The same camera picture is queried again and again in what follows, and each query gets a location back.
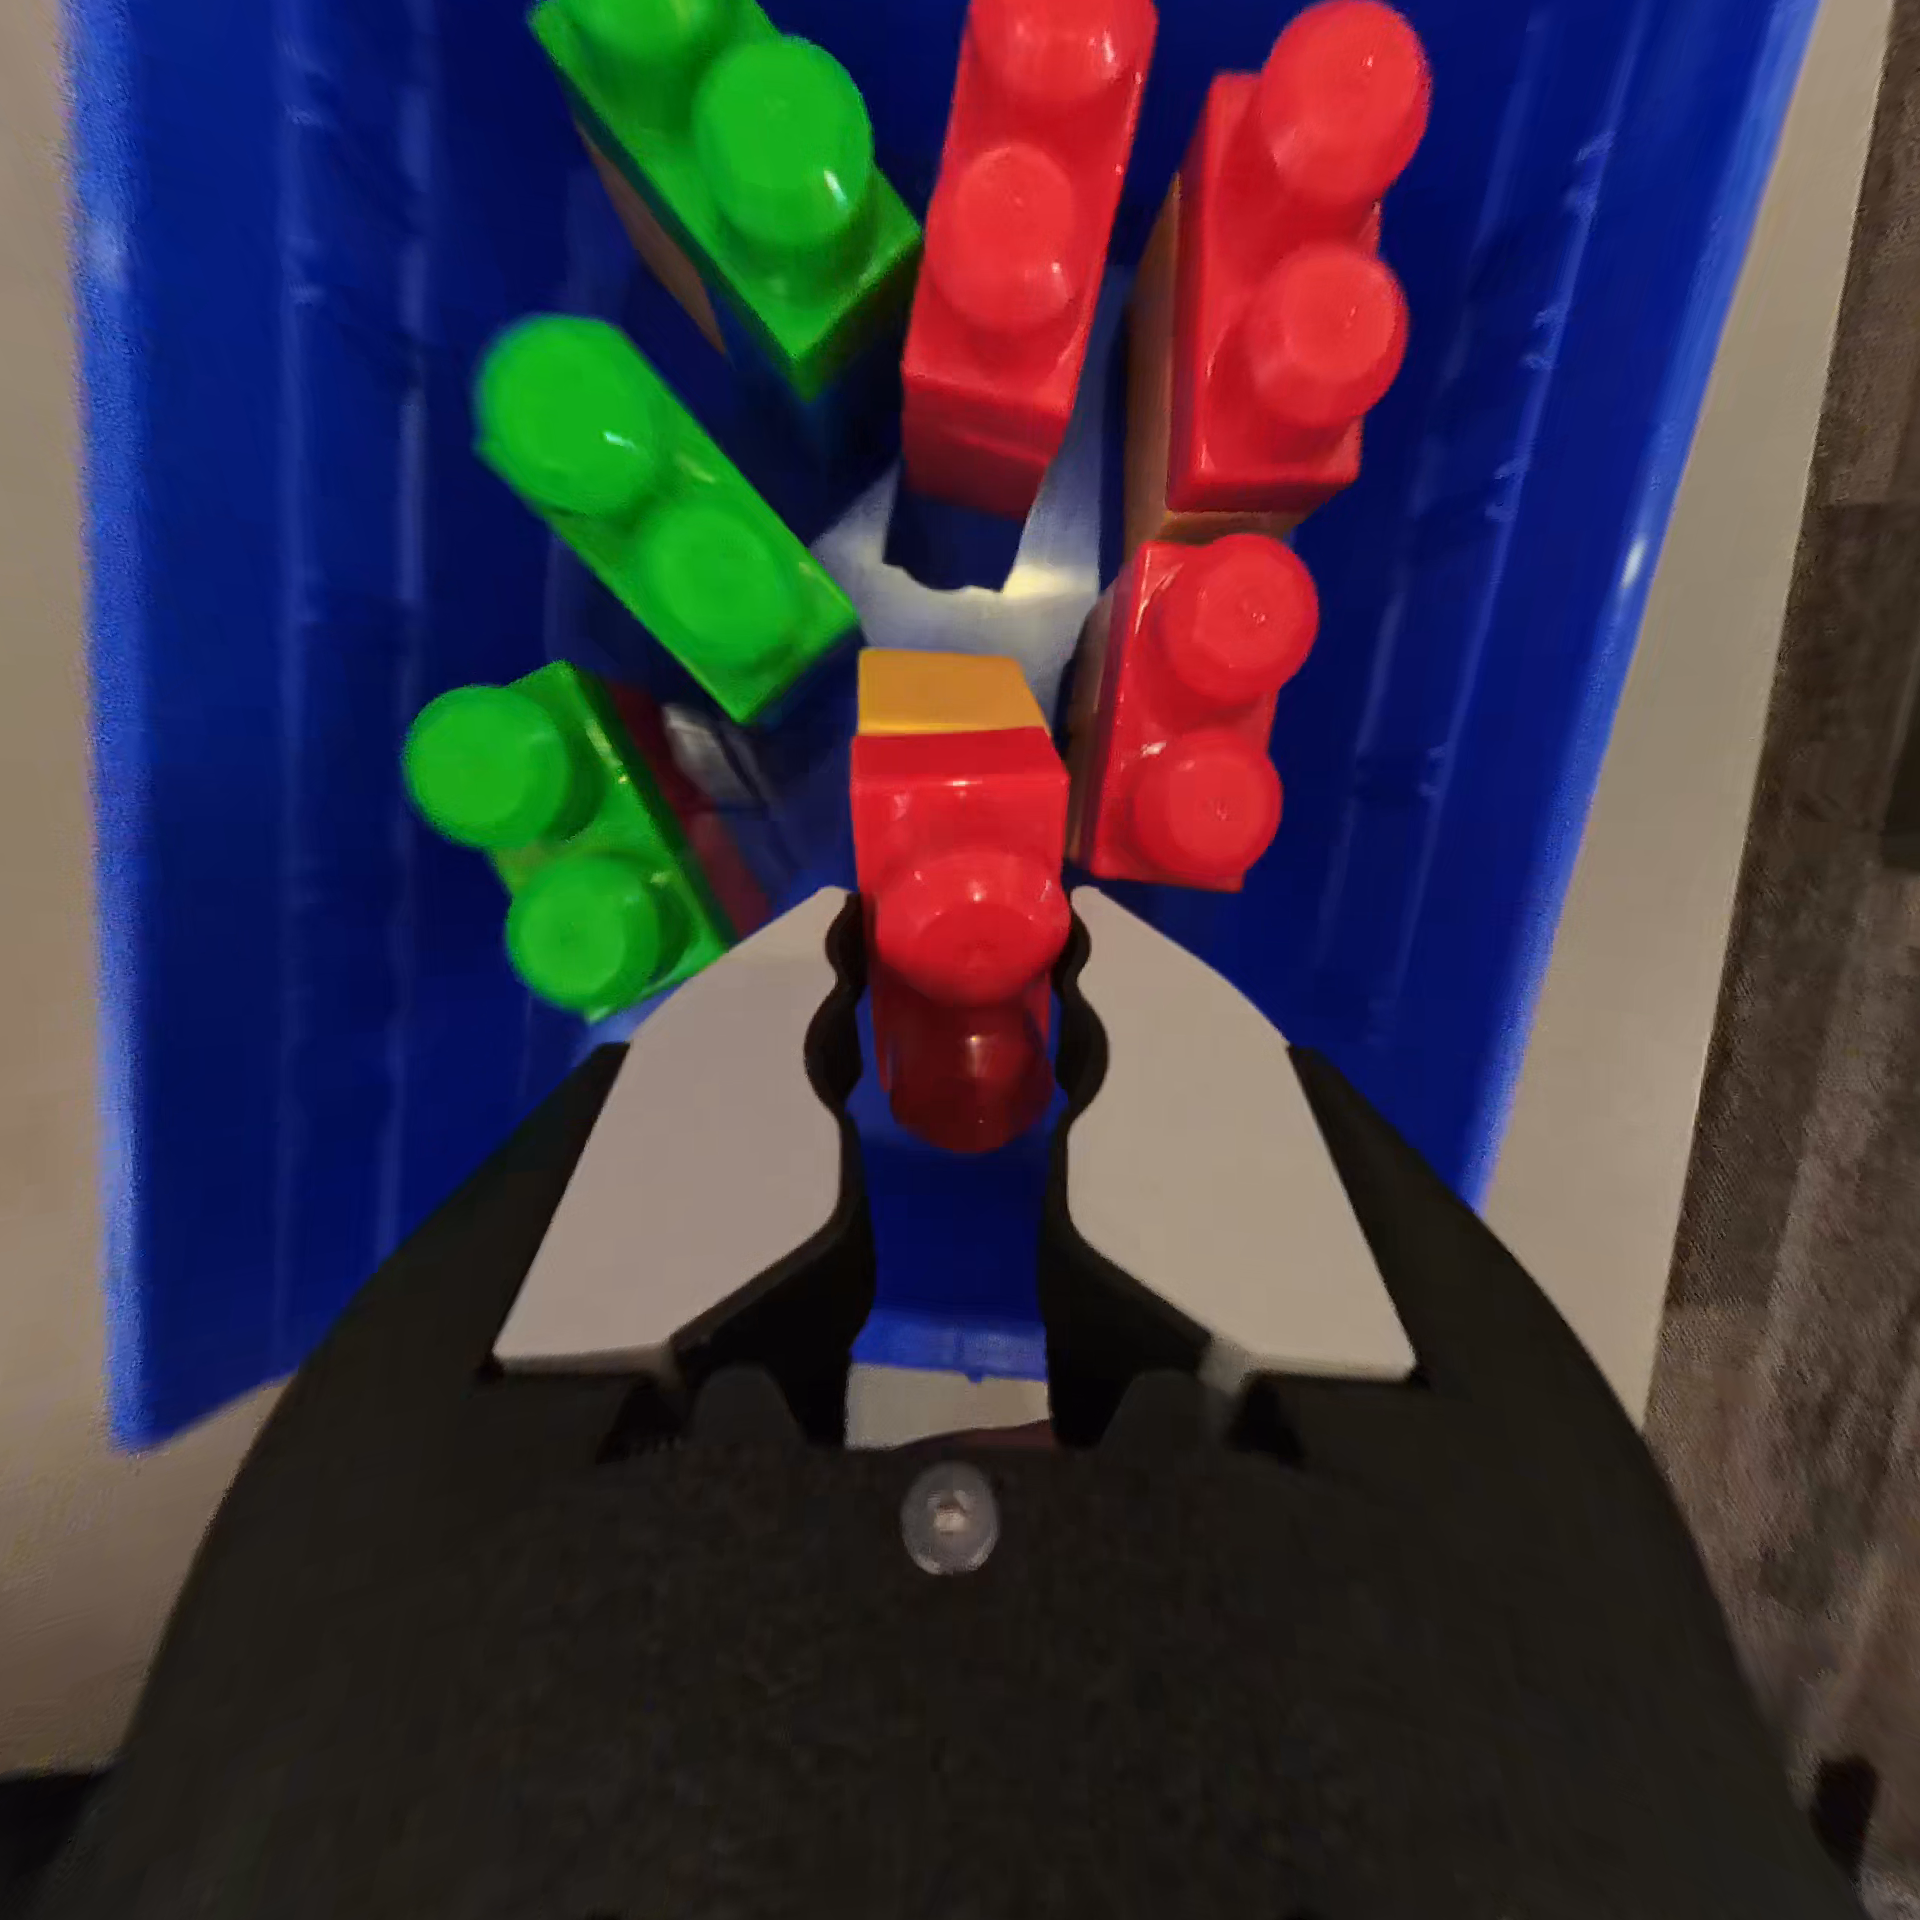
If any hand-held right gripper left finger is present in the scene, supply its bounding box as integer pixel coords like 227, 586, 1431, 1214
487, 885, 879, 1448

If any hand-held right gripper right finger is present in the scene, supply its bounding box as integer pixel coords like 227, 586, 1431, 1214
1040, 885, 1421, 1450

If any green two-stud toy block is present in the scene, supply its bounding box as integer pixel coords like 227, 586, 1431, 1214
528, 0, 925, 402
400, 661, 741, 1025
471, 313, 865, 725

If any red two-stud toy block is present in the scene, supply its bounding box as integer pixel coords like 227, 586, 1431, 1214
1068, 530, 1327, 896
848, 727, 1077, 1159
896, 0, 1161, 514
1161, 0, 1434, 519

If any yellow one-stud toy block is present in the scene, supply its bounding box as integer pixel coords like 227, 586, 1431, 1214
852, 647, 1057, 742

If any blue plastic bin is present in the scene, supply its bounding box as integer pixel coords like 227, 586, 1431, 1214
67, 0, 1827, 1455

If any grey desk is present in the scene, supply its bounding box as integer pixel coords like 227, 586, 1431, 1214
0, 0, 1896, 1789

